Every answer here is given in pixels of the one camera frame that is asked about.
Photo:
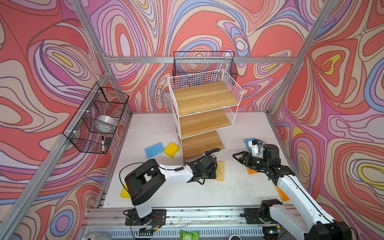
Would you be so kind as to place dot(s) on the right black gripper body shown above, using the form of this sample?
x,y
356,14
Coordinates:
x,y
256,162

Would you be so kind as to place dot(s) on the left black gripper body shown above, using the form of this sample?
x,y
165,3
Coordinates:
x,y
211,175

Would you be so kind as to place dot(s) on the orange sponge with pale back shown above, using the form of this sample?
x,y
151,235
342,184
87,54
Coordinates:
x,y
220,171

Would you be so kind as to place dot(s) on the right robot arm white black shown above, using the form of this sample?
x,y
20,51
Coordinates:
x,y
315,223

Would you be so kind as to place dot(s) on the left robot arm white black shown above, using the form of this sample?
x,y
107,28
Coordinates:
x,y
143,182

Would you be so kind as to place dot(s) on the yellow sponge near shelf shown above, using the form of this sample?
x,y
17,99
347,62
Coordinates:
x,y
171,150

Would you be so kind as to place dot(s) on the blue sponge right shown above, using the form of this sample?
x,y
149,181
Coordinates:
x,y
248,143

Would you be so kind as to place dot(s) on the blue sponge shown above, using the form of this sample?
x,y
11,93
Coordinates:
x,y
248,143
154,150

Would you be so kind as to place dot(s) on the blue sponge left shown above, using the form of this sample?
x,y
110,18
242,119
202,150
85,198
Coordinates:
x,y
154,150

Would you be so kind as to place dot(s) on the green snack packet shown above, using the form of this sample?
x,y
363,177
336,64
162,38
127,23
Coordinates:
x,y
184,235

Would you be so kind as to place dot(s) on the yellow sponge front left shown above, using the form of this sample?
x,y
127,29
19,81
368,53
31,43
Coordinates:
x,y
125,193

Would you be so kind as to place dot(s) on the black marker pen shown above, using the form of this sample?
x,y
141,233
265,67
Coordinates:
x,y
103,145

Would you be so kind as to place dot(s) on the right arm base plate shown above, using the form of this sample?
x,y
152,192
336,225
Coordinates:
x,y
253,217

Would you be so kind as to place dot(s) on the white wire wooden shelf rack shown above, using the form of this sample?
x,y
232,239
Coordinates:
x,y
204,107

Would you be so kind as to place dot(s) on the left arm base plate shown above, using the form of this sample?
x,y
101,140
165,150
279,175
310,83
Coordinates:
x,y
156,218

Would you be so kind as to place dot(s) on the black wire basket back wall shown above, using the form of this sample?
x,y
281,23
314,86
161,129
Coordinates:
x,y
193,62

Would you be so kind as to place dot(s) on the black wire basket wall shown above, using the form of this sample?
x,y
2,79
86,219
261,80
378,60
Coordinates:
x,y
193,62
94,131

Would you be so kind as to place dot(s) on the black wire basket left wall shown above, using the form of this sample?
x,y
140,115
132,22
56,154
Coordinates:
x,y
94,131

